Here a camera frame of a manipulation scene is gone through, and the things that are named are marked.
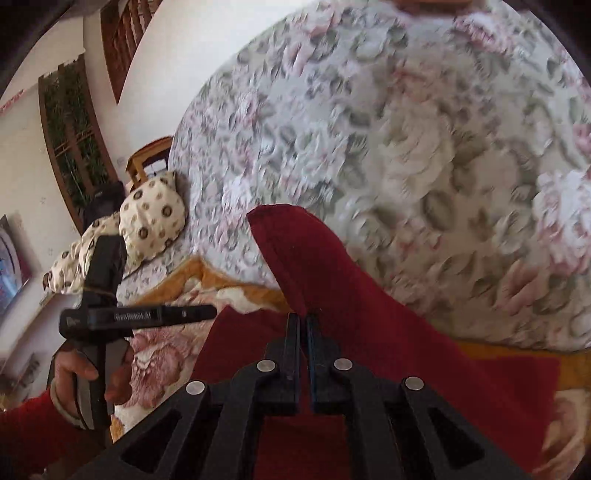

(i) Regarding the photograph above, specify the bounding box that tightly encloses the wooden chair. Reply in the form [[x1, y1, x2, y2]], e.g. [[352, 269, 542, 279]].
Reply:
[[126, 136, 175, 191]]

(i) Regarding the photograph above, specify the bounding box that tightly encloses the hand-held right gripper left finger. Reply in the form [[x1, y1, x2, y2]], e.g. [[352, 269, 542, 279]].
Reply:
[[78, 313, 302, 480]]

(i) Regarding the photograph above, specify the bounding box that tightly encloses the wall television screen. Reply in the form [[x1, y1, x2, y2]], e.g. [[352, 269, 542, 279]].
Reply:
[[0, 213, 34, 315]]

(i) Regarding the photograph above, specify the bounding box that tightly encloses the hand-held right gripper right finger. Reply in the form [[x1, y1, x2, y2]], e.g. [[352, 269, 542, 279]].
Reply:
[[307, 314, 532, 480]]

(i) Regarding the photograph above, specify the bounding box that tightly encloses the wooden lattice door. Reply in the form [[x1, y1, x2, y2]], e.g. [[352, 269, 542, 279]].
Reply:
[[100, 0, 163, 103]]

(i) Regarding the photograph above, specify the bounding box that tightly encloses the cream pillow with round print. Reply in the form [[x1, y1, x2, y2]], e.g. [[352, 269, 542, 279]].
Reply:
[[119, 171, 186, 269], [43, 215, 124, 295]]

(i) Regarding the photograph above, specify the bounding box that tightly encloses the brown floral plush blanket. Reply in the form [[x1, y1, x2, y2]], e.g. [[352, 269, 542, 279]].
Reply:
[[108, 256, 591, 478]]

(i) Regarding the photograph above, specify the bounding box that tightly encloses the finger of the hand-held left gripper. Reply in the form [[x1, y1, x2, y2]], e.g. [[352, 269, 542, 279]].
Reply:
[[161, 304, 219, 328]]

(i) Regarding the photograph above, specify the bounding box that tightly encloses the person's left hand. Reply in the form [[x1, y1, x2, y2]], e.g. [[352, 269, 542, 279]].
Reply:
[[50, 346, 136, 426]]

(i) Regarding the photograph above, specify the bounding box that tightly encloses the dark red garment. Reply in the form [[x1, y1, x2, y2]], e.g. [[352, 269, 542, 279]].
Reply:
[[191, 204, 561, 480]]

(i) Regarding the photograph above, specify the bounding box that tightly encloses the wooden framed window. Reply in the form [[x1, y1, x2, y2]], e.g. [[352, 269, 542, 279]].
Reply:
[[38, 54, 118, 229]]

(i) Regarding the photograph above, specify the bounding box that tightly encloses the floral bed sheet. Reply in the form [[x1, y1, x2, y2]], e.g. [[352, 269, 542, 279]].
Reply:
[[115, 0, 591, 356]]

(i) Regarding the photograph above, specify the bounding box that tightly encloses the person's left forearm red sleeve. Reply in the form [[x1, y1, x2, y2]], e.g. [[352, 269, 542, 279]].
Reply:
[[0, 383, 114, 480]]

